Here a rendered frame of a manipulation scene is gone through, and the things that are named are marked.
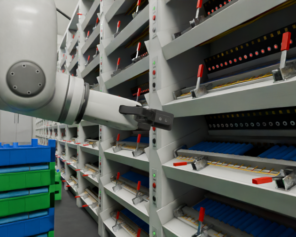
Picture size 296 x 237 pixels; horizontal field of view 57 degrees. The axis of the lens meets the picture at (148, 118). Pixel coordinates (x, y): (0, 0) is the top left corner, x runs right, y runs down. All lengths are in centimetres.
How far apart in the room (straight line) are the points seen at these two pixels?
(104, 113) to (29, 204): 64
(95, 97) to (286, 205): 38
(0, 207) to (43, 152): 21
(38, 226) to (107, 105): 69
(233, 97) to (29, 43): 42
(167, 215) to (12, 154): 54
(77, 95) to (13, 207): 63
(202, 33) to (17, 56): 50
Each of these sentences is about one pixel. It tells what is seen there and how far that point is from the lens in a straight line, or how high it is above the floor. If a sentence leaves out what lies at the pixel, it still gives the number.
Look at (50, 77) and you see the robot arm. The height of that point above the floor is 66.
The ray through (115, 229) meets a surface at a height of 11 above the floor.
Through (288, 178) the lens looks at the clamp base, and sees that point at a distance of 55.
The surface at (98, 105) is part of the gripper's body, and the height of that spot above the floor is 63.
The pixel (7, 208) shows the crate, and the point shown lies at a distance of 102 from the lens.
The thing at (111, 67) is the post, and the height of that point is 95.
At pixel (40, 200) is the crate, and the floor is 35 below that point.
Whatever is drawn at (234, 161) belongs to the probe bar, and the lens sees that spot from 69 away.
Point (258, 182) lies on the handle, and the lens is 50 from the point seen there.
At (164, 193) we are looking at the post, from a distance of 92.
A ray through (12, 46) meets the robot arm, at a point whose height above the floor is 69.
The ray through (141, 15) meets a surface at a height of 104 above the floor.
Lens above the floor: 59
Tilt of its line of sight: 3 degrees up
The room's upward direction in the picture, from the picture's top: straight up
